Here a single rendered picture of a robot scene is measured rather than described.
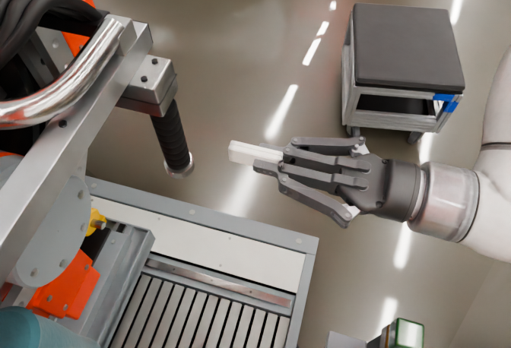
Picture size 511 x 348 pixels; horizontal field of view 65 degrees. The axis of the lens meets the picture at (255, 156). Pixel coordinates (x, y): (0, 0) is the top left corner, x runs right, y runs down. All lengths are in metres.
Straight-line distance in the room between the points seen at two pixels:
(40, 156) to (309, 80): 1.48
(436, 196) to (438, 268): 0.97
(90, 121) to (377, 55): 1.14
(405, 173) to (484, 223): 0.10
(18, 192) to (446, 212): 0.43
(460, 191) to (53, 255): 0.46
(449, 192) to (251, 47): 1.51
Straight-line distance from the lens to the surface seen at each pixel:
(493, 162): 0.53
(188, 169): 0.60
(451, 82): 1.42
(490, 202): 0.51
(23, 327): 0.61
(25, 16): 0.43
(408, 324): 0.65
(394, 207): 0.50
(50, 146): 0.39
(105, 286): 1.16
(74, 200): 0.51
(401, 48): 1.47
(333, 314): 1.31
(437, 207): 0.49
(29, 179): 0.38
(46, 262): 0.51
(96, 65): 0.40
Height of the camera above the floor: 1.27
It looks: 57 degrees down
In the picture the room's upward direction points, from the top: straight up
